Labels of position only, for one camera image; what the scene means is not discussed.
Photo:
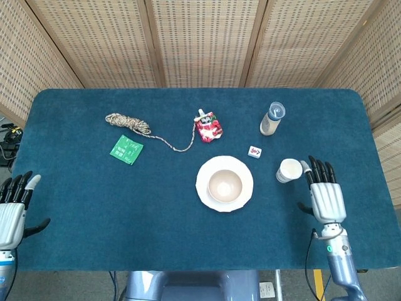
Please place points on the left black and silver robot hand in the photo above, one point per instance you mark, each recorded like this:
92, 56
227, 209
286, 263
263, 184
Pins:
11, 216

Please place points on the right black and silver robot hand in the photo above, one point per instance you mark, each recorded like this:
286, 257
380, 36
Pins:
329, 200

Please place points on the small white paper cup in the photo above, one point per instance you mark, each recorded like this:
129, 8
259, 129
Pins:
288, 171

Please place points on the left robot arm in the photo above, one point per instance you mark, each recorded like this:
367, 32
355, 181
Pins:
5, 276

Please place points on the yellow floor tape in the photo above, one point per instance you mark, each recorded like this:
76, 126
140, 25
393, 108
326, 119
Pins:
318, 285

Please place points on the mahjong tile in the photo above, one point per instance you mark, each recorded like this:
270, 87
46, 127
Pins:
254, 151

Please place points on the small bottle blue cap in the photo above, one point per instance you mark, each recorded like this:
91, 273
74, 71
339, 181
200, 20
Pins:
269, 125

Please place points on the white table leg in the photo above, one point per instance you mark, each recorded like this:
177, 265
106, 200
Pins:
279, 285

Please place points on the beige bowl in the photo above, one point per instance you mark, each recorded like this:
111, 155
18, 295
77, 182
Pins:
225, 185

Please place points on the white paper label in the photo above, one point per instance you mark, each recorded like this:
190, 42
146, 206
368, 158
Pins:
267, 290

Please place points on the blue felt table cover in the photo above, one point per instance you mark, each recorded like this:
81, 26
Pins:
125, 213

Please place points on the white plate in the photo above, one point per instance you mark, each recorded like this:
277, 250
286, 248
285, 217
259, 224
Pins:
203, 175

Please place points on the green tea sachet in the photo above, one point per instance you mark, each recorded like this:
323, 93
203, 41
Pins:
126, 150

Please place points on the woven bamboo screen panel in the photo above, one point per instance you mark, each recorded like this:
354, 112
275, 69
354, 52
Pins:
100, 40
379, 72
300, 44
18, 62
203, 40

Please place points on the red spouted drink pouch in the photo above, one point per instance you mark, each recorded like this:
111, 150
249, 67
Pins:
208, 128

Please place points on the blue-grey robot torso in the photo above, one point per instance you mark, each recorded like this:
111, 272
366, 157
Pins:
194, 287

